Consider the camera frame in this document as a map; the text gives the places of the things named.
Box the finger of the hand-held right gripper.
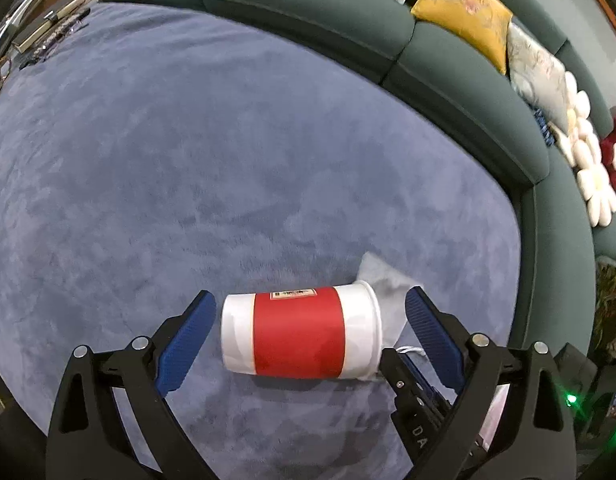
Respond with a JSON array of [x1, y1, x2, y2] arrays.
[[380, 346, 459, 480]]

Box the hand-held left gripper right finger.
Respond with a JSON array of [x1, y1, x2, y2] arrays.
[[404, 285, 578, 480]]

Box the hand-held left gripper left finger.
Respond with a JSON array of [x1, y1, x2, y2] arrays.
[[45, 290, 219, 480]]

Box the white tissue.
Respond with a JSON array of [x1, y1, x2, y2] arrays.
[[357, 252, 425, 352]]

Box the red and white paper cup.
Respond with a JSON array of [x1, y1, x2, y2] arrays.
[[220, 281, 385, 381]]

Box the yellowish potted plant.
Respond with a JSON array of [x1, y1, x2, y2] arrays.
[[594, 259, 616, 363]]

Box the blue-grey rug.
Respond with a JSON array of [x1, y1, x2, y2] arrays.
[[0, 2, 524, 480]]

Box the white flower pillow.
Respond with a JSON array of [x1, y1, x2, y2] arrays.
[[556, 71, 602, 167], [574, 150, 616, 229]]

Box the blue patterned cloth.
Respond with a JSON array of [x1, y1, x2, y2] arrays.
[[532, 106, 557, 149]]

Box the yellow embroidered cushion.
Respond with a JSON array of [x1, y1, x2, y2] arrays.
[[410, 0, 514, 77]]

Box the dark green sofa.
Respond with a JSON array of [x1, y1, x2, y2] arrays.
[[95, 0, 616, 361]]

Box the books on side table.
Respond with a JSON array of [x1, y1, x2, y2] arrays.
[[10, 0, 92, 63]]

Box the beige hardcover book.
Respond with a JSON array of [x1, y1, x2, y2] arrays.
[[11, 0, 86, 54]]

